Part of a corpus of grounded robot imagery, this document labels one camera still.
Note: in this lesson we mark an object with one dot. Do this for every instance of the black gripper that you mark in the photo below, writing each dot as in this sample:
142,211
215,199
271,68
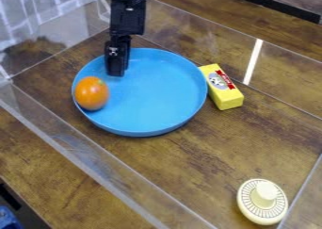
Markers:
127,22

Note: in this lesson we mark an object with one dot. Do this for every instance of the orange ball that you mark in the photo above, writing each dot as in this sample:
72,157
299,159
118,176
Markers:
91,93

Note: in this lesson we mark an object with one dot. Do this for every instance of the blue round tray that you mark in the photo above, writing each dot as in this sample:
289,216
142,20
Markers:
154,99

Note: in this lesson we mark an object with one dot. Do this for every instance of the yellow butter block toy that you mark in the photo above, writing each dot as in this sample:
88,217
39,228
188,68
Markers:
222,90

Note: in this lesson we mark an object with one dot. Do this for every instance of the cream round knob lid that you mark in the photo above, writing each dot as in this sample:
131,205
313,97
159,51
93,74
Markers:
262,201

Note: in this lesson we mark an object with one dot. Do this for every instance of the blue object at corner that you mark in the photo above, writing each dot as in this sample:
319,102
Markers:
8,221

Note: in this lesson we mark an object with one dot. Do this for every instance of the clear acrylic enclosure wall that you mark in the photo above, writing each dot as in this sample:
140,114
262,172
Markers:
87,179

